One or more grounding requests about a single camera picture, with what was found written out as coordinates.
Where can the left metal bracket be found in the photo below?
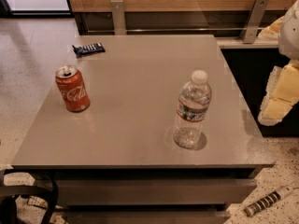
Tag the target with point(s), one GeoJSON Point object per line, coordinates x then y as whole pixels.
{"type": "Point", "coordinates": [118, 15]}

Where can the white striped tube on floor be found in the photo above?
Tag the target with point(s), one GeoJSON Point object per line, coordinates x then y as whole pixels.
{"type": "Point", "coordinates": [268, 200]}

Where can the metal bracket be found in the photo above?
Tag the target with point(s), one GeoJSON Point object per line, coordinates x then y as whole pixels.
{"type": "Point", "coordinates": [249, 32]}
{"type": "Point", "coordinates": [118, 15]}

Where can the clear plastic water bottle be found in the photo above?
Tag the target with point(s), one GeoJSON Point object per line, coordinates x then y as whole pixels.
{"type": "Point", "coordinates": [193, 103]}

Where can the right metal bracket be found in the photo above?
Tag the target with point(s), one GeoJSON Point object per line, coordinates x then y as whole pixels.
{"type": "Point", "coordinates": [249, 32]}

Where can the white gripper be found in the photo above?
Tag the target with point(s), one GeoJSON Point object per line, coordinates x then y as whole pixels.
{"type": "Point", "coordinates": [290, 36]}

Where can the blue rxbar blueberry bar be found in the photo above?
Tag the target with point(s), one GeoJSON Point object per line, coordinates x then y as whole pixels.
{"type": "Point", "coordinates": [88, 49]}

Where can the red Coca-Cola can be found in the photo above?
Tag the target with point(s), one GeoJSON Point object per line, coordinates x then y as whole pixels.
{"type": "Point", "coordinates": [71, 86]}

